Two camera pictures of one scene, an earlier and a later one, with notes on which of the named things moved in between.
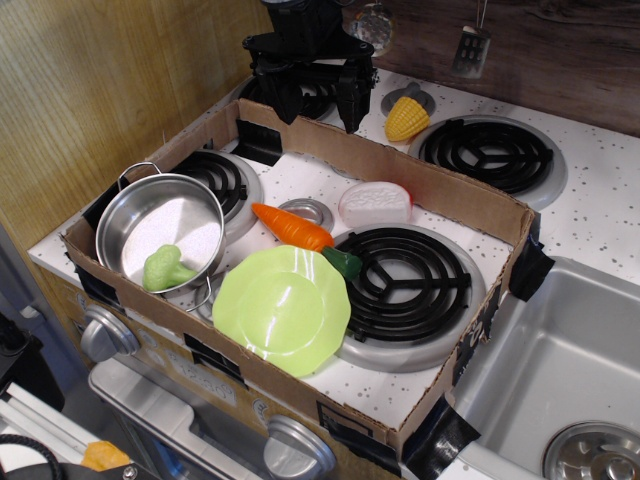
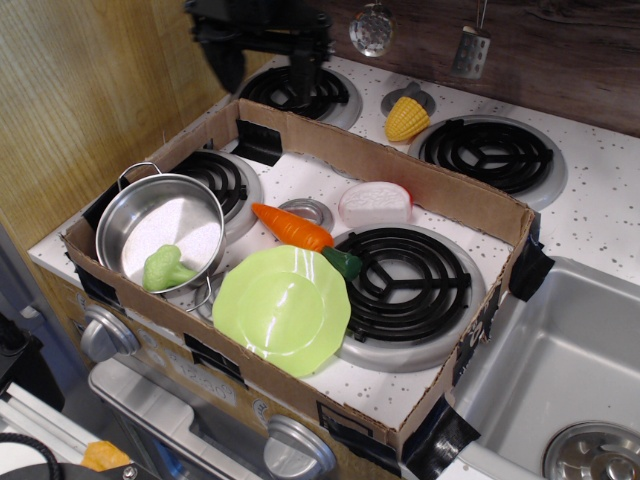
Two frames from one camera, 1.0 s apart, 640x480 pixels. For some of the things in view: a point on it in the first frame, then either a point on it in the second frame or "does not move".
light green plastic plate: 289,303 does not move
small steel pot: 151,208 does not move
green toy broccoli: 163,269 does not move
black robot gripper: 301,31 → 305,27
